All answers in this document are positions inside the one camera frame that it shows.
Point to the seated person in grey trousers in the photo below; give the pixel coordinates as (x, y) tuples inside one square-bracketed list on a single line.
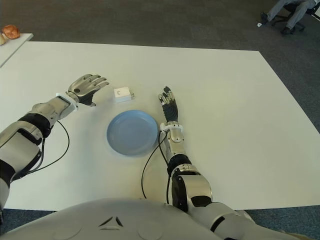
[(295, 15)]

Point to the black office chair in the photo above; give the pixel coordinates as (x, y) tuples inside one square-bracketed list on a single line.
[(280, 18)]

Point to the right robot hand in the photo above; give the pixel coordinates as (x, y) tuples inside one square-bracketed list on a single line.
[(171, 111)]

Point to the white charger with prongs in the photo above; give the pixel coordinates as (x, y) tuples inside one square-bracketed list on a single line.
[(121, 94)]

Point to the reddish brown round bread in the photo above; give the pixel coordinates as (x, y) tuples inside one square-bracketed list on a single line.
[(10, 31)]

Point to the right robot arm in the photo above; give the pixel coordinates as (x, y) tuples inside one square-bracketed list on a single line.
[(195, 187)]

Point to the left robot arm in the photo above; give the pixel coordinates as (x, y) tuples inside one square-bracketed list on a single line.
[(22, 140)]

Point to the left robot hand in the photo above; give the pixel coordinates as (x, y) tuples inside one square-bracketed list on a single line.
[(83, 87)]

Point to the blue round plate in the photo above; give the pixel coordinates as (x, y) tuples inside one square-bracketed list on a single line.
[(132, 133)]

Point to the grey robot torso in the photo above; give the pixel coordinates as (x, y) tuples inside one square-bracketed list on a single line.
[(112, 220)]

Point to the white side table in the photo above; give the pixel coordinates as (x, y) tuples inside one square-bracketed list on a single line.
[(12, 47)]

